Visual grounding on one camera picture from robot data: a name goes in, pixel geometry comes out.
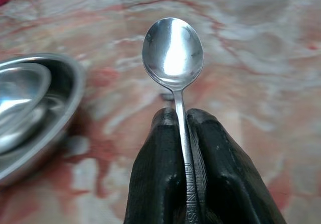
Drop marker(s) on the large steel bowl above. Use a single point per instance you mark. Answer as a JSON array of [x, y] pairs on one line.
[[64, 113]]

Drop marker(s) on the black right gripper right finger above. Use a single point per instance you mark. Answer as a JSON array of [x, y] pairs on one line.
[[225, 183]]

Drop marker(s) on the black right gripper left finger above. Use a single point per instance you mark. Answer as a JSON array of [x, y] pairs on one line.
[[158, 171]]

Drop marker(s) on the marble-pattern folding table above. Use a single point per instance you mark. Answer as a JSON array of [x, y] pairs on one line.
[[250, 58]]

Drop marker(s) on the steel spoon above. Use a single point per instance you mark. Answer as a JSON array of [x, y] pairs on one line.
[[173, 53]]

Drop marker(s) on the small steel bowl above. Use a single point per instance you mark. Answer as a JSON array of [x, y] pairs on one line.
[[20, 103]]

